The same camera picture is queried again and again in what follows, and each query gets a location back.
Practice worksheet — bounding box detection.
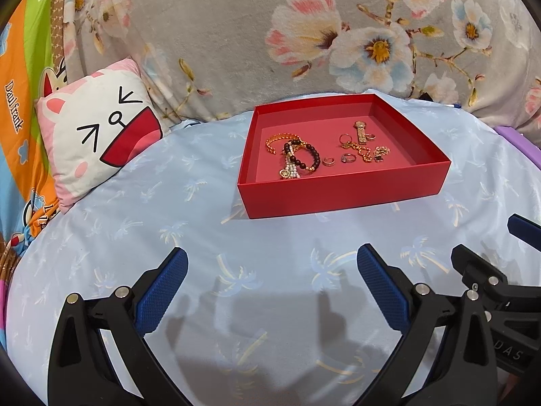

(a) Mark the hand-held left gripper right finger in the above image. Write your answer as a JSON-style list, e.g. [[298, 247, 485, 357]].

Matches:
[[357, 244, 498, 406]]

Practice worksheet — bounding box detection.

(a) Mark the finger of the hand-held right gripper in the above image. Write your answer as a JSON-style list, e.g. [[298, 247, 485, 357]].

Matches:
[[450, 244, 515, 305], [507, 214, 541, 248]]

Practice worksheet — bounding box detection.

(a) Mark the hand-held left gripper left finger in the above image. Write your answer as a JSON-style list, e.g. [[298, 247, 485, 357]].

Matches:
[[46, 246, 189, 406]]

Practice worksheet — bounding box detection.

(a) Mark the red cardboard box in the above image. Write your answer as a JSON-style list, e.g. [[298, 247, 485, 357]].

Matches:
[[237, 93, 452, 220]]

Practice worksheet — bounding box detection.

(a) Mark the gold black clover chain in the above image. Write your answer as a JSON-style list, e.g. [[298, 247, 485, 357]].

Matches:
[[351, 144, 391, 165]]

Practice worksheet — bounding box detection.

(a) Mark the dark wooden bead bracelet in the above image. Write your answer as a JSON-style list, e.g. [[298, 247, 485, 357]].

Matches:
[[282, 139, 320, 175]]

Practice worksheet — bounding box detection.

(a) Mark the white pearl bracelet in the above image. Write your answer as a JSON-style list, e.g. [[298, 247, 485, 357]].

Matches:
[[286, 151, 306, 179]]

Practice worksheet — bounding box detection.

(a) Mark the pearl strand with charm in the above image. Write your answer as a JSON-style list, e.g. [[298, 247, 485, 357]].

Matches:
[[277, 164, 303, 181]]

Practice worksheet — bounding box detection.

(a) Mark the light blue palm-print sheet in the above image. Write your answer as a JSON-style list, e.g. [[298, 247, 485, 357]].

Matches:
[[0, 89, 541, 406]]

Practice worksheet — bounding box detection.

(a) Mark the white cat face pillow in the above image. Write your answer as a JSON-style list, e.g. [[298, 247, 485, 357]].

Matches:
[[36, 57, 166, 213]]

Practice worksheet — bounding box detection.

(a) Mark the colourful cartoon bedsheet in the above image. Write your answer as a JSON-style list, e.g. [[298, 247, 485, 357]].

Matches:
[[0, 0, 70, 314]]

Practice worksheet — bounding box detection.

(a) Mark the grey floral blanket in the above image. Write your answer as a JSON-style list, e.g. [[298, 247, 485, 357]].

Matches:
[[55, 0, 541, 137]]

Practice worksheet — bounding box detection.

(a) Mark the gold chain bracelet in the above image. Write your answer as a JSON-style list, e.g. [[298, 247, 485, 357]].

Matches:
[[265, 134, 297, 156]]

